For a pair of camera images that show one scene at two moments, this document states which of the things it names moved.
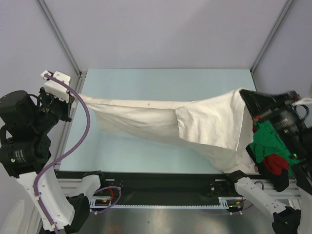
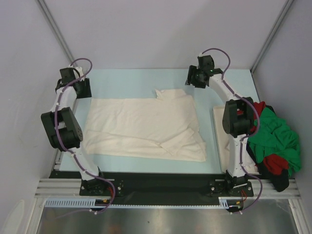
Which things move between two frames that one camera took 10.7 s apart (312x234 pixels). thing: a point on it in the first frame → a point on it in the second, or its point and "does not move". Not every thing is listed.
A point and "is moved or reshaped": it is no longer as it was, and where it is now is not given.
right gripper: [259, 104] → [193, 70]
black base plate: [163, 188] does not move
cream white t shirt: [216, 130] is moved or reshaped
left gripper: [66, 113] → [87, 91]
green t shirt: [267, 142] does not move
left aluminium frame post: [82, 74] does not move
